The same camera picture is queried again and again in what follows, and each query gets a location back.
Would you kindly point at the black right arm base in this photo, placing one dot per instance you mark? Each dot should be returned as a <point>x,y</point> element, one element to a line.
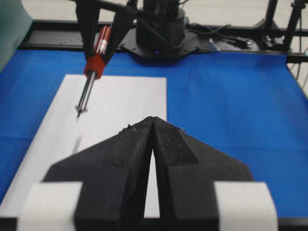
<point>164,38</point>

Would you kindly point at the red handled soldering iron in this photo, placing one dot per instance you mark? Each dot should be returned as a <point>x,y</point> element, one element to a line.
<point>94,69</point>

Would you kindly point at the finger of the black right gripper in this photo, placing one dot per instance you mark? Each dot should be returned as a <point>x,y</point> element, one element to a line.
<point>87,12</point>
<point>122,23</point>

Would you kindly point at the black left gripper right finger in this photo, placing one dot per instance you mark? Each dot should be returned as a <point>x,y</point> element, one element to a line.
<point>186,171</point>

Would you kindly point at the large white base board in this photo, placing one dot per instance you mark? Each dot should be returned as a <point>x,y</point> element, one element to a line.
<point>115,102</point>

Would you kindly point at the teal backdrop curtain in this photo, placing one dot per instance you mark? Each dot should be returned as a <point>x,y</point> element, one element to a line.
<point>14,25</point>

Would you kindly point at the black aluminium frame rail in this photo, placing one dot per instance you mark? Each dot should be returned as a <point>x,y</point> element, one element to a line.
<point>65,36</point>

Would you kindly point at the blue table cloth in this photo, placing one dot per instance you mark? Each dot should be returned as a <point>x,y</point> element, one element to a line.
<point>246,105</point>

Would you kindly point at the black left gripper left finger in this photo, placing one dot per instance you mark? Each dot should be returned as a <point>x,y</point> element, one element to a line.
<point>114,175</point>

